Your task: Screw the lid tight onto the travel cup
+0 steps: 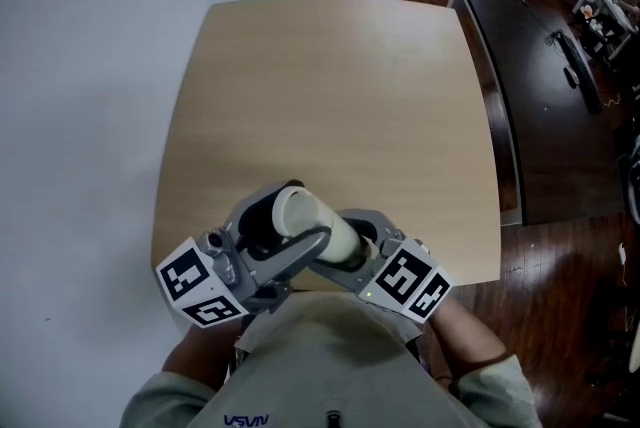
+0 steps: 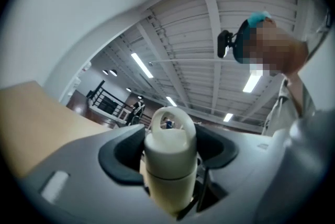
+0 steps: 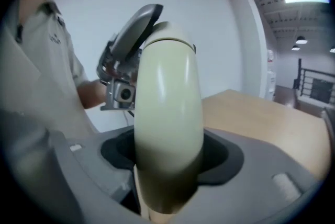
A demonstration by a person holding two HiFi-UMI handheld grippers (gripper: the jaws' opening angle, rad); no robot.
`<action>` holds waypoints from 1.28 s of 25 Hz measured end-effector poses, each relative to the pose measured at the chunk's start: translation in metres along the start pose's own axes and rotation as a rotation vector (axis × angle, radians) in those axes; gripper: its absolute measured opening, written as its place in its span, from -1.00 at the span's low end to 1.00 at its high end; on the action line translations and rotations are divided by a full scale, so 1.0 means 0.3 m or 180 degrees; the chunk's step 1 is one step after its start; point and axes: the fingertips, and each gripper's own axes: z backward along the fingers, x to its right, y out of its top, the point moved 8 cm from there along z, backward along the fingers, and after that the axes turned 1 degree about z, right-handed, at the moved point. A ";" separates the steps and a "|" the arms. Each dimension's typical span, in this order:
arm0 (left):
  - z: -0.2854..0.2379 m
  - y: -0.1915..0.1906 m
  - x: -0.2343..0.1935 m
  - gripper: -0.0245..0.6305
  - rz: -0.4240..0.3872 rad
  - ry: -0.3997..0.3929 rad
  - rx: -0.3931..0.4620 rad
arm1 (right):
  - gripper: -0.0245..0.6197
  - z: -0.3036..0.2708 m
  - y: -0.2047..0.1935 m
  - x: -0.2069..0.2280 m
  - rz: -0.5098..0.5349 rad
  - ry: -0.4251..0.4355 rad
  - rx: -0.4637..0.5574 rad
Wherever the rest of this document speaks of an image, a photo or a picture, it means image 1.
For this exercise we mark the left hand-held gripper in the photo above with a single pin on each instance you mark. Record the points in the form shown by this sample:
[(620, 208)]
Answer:
[(200, 281)]

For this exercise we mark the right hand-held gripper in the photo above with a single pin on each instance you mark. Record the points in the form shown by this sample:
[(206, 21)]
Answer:
[(400, 276)]

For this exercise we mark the cream cylindrical bottle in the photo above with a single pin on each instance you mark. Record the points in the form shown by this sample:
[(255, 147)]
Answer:
[(340, 236)]

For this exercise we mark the person's left forearm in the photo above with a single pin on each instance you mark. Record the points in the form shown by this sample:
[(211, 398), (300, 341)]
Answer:
[(200, 356)]

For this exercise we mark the person's right forearm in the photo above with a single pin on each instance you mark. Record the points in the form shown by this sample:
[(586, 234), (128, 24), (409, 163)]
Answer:
[(465, 336)]

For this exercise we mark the person's grey shirt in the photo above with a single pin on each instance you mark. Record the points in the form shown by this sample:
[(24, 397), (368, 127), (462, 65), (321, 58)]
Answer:
[(325, 366)]

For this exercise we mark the light wooden table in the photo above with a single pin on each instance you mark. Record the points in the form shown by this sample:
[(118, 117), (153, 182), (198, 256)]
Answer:
[(325, 106)]

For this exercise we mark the dark brown table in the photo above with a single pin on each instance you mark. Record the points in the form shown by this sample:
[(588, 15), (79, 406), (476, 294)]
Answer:
[(540, 116)]

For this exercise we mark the black computer mouse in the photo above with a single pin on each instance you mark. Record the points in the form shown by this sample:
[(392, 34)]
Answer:
[(570, 75)]

